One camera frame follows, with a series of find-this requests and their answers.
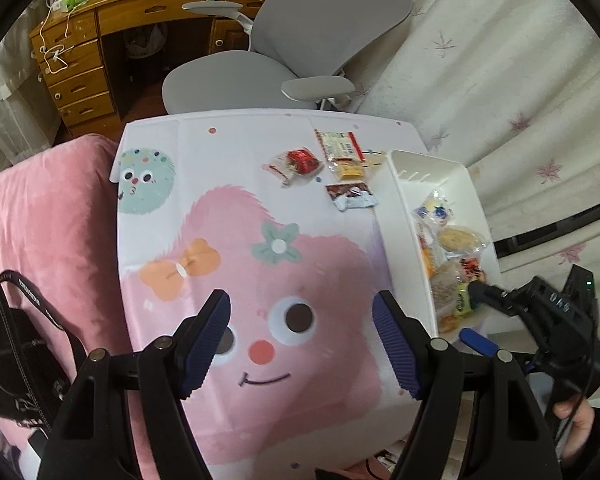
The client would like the round pale pastry packet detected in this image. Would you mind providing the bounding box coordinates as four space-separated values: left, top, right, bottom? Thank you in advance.
437 226 490 256

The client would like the cream lace cover cloth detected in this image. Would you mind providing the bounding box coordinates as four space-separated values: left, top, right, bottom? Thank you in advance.
0 25 61 181

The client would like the small yellow cracker packet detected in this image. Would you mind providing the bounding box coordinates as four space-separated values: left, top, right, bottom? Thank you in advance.
327 160 370 182

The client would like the red nut snack packet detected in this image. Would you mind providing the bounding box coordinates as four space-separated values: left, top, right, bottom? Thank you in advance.
457 256 487 283

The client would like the pink blanket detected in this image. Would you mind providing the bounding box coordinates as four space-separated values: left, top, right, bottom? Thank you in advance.
0 133 211 480

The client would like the grey office chair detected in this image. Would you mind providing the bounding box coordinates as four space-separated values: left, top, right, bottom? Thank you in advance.
161 0 415 116

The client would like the red white barcode packet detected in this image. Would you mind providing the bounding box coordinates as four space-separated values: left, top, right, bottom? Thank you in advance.
314 130 367 163

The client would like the black strap bag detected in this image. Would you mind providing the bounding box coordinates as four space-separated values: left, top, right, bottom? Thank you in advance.
0 252 96 433

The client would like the white cable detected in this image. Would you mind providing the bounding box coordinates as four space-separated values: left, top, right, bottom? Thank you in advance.
39 7 73 75

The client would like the large clear bread packet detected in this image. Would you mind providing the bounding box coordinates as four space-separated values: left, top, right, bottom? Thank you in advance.
431 262 463 311

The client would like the cartoon printed cloth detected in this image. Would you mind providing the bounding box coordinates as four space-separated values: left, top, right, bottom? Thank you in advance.
109 109 441 480

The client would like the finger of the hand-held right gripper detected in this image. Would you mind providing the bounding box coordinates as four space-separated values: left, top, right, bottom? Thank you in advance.
467 280 518 311
459 327 501 357

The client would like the white floral curtain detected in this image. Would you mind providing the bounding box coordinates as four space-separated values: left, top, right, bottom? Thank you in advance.
352 0 600 321

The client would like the orange snack packet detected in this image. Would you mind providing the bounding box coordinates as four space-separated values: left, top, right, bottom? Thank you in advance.
419 232 443 281

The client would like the white plastic bin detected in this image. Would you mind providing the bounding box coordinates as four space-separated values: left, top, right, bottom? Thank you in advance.
376 149 502 342

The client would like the clear pale pastry packet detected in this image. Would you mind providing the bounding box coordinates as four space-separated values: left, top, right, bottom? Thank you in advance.
437 310 463 333

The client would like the dark plastic bag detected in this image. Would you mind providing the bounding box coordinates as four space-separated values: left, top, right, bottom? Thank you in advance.
125 22 170 58

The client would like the green snack packet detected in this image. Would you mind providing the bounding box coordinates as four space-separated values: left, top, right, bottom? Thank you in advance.
454 282 477 317

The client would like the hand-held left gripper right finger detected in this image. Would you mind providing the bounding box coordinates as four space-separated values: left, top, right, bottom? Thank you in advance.
371 290 566 480

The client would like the dark red bread packet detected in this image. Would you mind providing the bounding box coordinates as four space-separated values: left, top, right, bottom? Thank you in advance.
262 147 327 188

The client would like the wooden desk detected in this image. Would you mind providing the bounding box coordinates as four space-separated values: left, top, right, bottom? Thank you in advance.
29 0 281 128

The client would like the brown white snack packet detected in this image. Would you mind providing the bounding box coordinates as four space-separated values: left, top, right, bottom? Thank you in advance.
325 182 379 211

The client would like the person's right hand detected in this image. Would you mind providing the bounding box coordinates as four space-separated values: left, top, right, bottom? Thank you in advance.
552 394 596 461

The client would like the blue white snack packet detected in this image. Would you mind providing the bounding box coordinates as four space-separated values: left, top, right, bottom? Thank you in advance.
411 191 455 226

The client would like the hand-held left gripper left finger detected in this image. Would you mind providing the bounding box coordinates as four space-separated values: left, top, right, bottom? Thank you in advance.
35 288 232 480

